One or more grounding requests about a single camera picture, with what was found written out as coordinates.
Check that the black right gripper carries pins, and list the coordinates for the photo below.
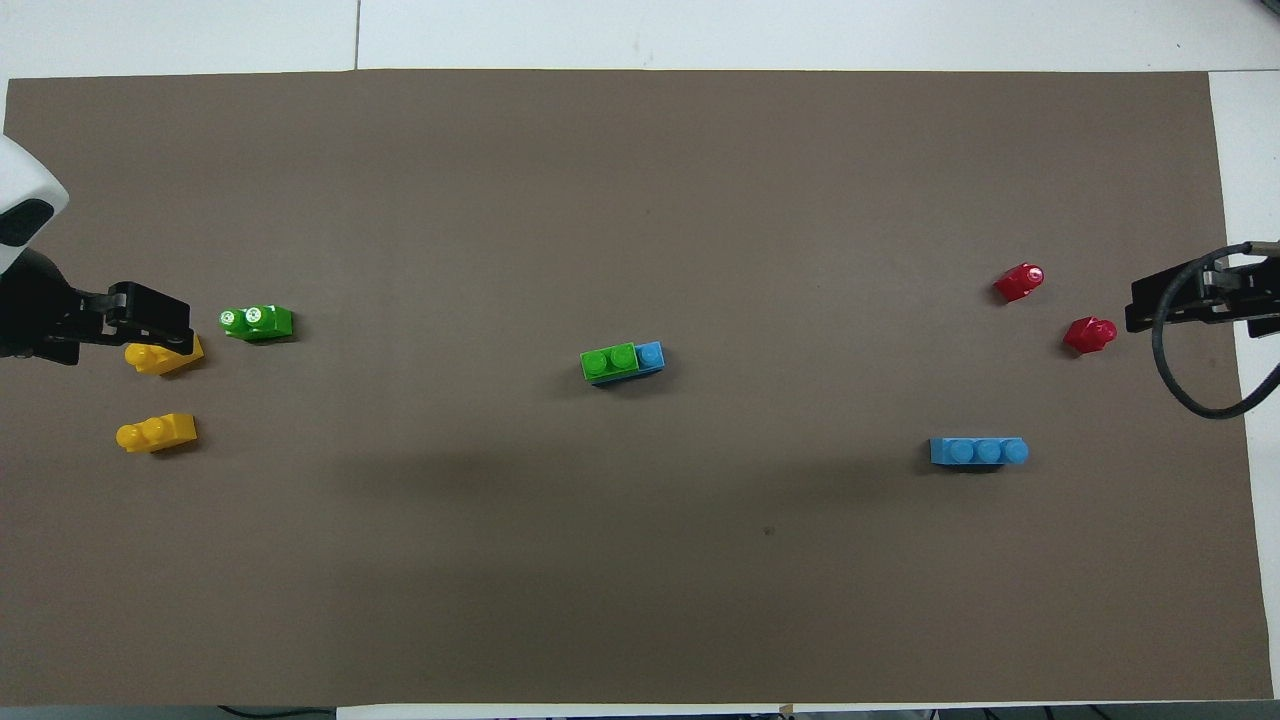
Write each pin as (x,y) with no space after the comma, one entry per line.
(1245,295)

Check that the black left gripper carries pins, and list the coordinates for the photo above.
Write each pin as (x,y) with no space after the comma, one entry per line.
(40,310)

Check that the green two-stud toy brick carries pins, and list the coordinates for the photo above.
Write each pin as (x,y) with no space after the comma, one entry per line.
(257,322)
(610,362)

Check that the blue three-stud toy brick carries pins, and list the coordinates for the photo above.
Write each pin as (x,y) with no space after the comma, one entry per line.
(978,452)
(651,356)

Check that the yellow two-stud toy brick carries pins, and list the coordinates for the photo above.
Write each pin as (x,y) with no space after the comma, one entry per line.
(155,433)
(160,360)

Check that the red one-stud toy brick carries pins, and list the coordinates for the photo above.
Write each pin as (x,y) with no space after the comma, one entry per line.
(1019,282)
(1088,335)

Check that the brown table mat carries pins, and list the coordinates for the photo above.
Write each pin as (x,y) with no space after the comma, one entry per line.
(600,520)

